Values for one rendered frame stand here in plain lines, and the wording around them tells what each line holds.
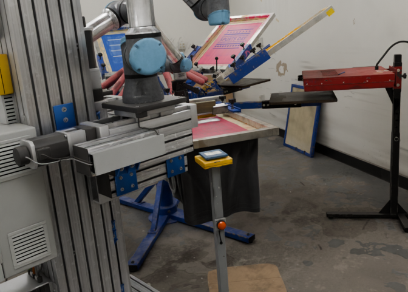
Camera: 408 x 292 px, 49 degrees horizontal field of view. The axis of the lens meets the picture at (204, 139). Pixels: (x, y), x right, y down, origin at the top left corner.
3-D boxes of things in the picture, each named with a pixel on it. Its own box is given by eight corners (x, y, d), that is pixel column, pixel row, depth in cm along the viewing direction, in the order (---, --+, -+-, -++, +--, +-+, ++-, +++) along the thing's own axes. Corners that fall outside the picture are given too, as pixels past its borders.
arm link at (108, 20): (47, 50, 192) (133, -6, 221) (31, 51, 203) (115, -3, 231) (61, 74, 199) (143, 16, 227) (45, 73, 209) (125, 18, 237)
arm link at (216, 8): (223, 24, 160) (220, -8, 157) (234, 23, 150) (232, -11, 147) (201, 26, 158) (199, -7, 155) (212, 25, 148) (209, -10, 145)
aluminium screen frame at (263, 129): (279, 134, 221) (278, 127, 220) (164, 153, 203) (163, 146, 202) (221, 110, 293) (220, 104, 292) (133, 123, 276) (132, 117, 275)
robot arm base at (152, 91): (138, 105, 153) (135, 76, 150) (114, 102, 164) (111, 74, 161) (172, 97, 163) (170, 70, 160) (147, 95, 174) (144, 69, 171)
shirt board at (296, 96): (333, 100, 340) (332, 90, 338) (337, 111, 301) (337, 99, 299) (163, 108, 367) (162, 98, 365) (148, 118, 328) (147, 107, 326)
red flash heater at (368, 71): (386, 79, 331) (387, 64, 328) (400, 89, 288) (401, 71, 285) (302, 84, 344) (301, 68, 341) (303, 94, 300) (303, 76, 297)
